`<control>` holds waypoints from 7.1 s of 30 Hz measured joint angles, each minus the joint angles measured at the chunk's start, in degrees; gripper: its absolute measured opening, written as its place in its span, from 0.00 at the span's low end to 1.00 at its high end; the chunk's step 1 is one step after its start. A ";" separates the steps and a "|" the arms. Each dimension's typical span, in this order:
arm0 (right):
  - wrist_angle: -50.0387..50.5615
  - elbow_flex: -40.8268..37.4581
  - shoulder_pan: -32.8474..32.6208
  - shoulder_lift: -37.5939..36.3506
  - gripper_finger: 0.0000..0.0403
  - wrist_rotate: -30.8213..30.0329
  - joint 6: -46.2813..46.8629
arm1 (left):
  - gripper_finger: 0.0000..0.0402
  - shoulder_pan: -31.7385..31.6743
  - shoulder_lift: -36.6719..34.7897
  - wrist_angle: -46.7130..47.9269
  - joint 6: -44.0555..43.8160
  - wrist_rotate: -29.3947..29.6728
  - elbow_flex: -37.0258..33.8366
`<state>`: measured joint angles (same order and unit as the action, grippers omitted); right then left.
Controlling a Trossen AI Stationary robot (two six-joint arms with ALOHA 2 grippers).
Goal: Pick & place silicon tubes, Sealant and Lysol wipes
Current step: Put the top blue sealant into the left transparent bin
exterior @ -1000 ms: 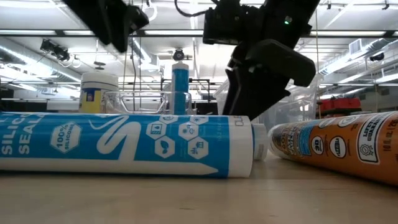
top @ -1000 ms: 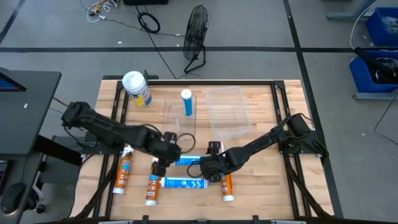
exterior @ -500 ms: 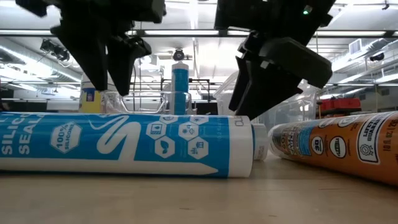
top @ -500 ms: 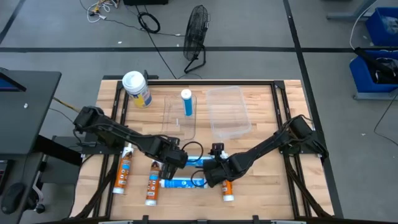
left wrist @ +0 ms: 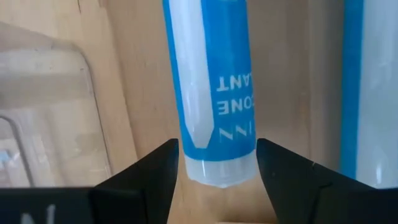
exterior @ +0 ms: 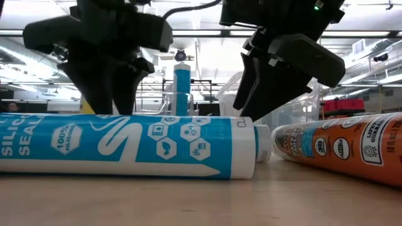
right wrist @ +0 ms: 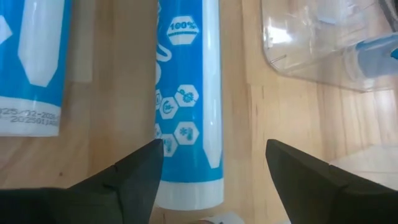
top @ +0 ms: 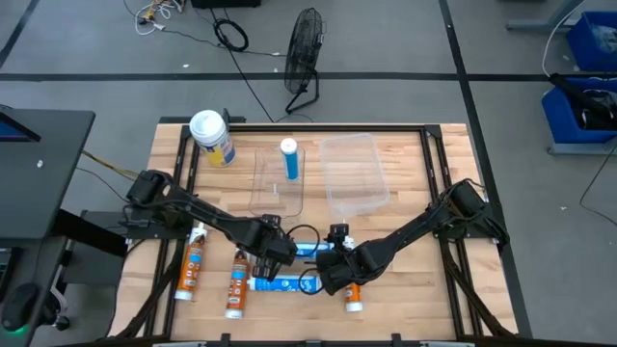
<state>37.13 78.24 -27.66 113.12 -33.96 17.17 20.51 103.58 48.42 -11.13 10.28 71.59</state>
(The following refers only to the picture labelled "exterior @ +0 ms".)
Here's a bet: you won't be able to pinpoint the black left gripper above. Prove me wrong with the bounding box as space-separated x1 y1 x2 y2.
22 0 173 116

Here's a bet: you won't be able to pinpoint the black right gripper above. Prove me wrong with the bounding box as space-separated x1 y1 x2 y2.
232 27 346 122

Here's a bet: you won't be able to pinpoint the large clear plastic bin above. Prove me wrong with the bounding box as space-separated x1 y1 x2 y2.
215 71 323 131

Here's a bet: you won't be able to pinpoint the blue white silicone sealant tube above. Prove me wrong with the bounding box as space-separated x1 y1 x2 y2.
173 62 192 117
0 113 273 181

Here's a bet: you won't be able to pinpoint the orange sealant tube white nozzle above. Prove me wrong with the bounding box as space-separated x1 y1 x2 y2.
271 112 402 188

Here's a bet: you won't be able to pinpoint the Lysol wipes canister white lid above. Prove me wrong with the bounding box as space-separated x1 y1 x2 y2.
79 95 95 115

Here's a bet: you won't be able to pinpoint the small clear plastic bin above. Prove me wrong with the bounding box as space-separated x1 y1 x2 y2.
134 92 199 117

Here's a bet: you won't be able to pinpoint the black ceiling-hung device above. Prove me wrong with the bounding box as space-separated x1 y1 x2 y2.
174 49 188 63

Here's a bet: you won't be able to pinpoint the red storage bins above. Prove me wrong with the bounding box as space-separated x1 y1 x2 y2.
322 99 366 113

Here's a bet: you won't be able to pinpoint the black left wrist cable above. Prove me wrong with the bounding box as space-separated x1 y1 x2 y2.
162 0 222 20

